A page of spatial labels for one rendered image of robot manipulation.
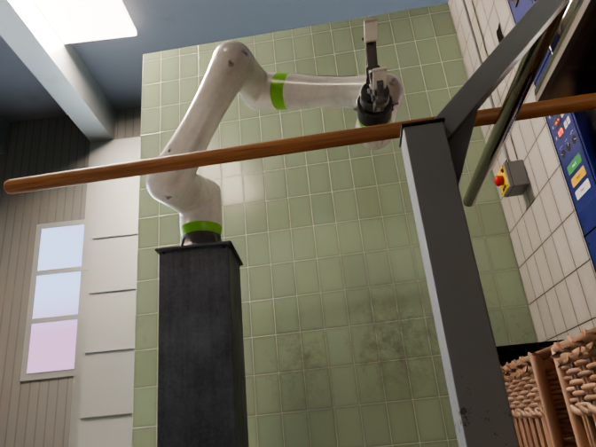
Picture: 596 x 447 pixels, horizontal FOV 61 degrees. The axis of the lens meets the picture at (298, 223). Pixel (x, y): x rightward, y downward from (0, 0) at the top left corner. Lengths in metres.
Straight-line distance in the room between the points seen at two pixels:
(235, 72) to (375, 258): 1.01
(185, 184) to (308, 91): 0.46
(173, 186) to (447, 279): 1.10
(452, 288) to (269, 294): 1.73
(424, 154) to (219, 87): 1.09
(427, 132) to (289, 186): 1.82
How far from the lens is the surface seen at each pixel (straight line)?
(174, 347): 1.44
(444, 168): 0.50
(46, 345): 4.35
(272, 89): 1.64
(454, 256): 0.47
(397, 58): 2.66
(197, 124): 1.51
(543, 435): 0.63
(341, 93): 1.55
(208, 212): 1.57
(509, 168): 1.99
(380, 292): 2.13
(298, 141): 0.98
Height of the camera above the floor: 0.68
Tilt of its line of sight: 22 degrees up
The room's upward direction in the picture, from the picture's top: 6 degrees counter-clockwise
